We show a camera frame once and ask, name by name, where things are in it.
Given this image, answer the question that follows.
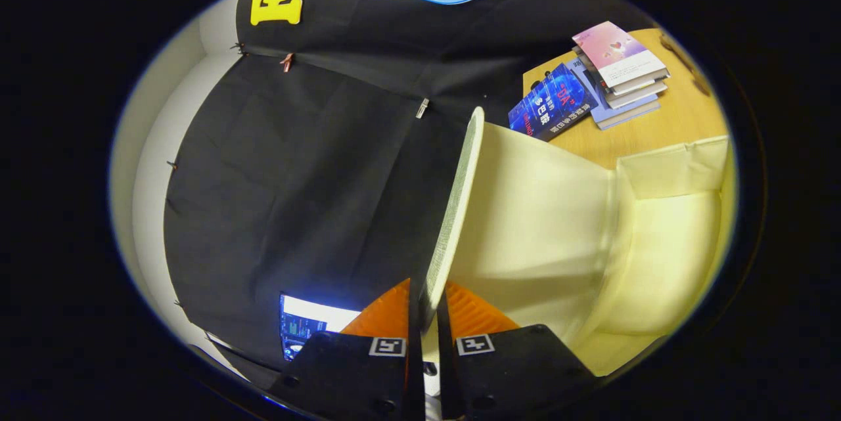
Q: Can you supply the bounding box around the black backdrop cloth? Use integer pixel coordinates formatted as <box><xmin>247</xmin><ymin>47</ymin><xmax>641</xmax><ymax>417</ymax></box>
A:
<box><xmin>163</xmin><ymin>0</ymin><xmax>658</xmax><ymax>369</ymax></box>

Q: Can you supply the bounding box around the beige fabric storage box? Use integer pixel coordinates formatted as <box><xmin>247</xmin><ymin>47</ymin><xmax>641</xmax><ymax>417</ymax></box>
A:
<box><xmin>420</xmin><ymin>106</ymin><xmax>733</xmax><ymax>379</ymax></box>

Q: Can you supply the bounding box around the light blue book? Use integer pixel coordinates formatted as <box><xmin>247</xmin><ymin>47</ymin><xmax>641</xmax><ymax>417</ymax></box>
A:
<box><xmin>568</xmin><ymin>60</ymin><xmax>661</xmax><ymax>131</ymax></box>

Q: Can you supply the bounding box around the grey book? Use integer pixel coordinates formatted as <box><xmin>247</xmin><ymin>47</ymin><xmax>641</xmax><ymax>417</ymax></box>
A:
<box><xmin>601</xmin><ymin>76</ymin><xmax>669</xmax><ymax>110</ymax></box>

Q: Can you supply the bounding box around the lit computer monitor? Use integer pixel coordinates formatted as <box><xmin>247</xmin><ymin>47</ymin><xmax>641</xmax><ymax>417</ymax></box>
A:
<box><xmin>279</xmin><ymin>294</ymin><xmax>361</xmax><ymax>361</ymax></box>

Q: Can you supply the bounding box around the dark blue book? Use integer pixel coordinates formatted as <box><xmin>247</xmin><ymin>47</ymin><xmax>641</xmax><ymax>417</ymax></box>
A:
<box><xmin>508</xmin><ymin>63</ymin><xmax>600</xmax><ymax>143</ymax></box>

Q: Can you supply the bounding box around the pink cover book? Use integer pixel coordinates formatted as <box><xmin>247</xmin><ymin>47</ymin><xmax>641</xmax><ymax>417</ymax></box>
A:
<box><xmin>572</xmin><ymin>20</ymin><xmax>671</xmax><ymax>90</ymax></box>

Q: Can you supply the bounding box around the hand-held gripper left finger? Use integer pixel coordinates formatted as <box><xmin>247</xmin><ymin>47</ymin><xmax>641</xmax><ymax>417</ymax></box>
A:
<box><xmin>268</xmin><ymin>278</ymin><xmax>425</xmax><ymax>421</ymax></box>

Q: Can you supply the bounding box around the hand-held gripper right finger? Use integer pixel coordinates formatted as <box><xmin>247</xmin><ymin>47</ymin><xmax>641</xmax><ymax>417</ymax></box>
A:
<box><xmin>437</xmin><ymin>280</ymin><xmax>600</xmax><ymax>421</ymax></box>

